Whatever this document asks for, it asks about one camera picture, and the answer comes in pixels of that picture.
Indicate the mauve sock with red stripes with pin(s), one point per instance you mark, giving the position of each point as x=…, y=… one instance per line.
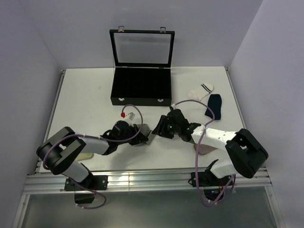
x=203, y=149

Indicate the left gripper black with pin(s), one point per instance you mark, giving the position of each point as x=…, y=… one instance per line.
x=140, y=138

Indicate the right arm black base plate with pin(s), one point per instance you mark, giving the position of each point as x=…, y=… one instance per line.
x=197, y=179

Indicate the grey sock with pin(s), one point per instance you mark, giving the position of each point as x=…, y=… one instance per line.
x=146, y=131

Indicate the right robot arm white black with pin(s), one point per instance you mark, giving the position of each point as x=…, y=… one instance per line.
x=245, y=154

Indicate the white sock with dark stripes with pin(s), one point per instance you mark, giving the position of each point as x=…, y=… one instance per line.
x=201, y=92

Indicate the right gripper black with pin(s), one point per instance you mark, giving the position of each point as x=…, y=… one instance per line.
x=163, y=121

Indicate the black display case with glass lid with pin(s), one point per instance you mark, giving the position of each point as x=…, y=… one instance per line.
x=142, y=66

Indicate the aluminium rail frame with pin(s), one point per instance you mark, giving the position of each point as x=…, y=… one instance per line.
x=147, y=186

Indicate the navy blue sock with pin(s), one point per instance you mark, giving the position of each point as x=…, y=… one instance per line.
x=215, y=104

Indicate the pale yellow sock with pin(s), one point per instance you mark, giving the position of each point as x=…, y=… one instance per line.
x=84, y=156

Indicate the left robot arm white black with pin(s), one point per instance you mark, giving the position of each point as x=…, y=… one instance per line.
x=59, y=152

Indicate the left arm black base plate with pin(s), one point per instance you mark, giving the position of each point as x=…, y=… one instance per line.
x=95, y=182

